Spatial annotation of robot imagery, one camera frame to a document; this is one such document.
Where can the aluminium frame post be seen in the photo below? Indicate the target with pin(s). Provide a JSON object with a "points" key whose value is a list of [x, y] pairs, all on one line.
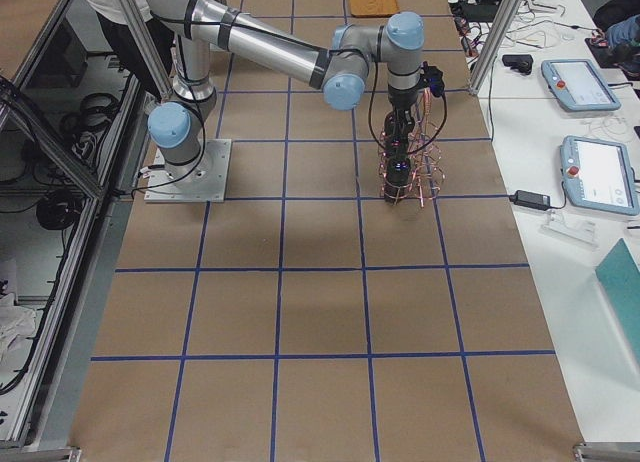
{"points": [[502, 21]]}

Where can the teach pendant near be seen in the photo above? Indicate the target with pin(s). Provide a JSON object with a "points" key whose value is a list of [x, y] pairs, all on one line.
{"points": [[597, 175]]}

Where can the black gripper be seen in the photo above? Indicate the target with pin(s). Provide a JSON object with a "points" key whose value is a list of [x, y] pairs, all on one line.
{"points": [[399, 105]]}

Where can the copper wire bottle basket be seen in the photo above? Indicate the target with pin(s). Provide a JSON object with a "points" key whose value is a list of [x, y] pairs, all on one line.
{"points": [[427, 177]]}

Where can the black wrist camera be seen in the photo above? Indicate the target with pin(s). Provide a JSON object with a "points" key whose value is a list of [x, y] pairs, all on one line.
{"points": [[433, 79]]}

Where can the black power brick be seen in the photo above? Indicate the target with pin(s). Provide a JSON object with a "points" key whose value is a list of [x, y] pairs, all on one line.
{"points": [[520, 63]]}

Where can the teach pendant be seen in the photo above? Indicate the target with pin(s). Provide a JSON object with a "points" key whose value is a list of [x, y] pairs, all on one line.
{"points": [[578, 85], [597, 175]]}

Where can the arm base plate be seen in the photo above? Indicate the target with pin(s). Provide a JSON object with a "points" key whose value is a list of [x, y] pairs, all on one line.
{"points": [[200, 181]]}

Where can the teal folder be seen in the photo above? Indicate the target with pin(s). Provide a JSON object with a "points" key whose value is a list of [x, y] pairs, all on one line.
{"points": [[618, 274]]}

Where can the black power adapter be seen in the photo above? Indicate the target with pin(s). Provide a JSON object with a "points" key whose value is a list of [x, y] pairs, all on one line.
{"points": [[530, 200]]}

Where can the dark wine bottle right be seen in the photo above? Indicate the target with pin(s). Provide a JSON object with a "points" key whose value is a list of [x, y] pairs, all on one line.
{"points": [[397, 171]]}

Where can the teach pendant far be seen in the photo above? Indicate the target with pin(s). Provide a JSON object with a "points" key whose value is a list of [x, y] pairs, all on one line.
{"points": [[578, 85]]}

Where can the clear acrylic stand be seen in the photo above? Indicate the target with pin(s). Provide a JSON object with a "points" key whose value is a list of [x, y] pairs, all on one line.
{"points": [[582, 231]]}

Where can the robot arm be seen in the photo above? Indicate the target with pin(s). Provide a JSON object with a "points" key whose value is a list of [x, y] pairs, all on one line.
{"points": [[340, 71]]}

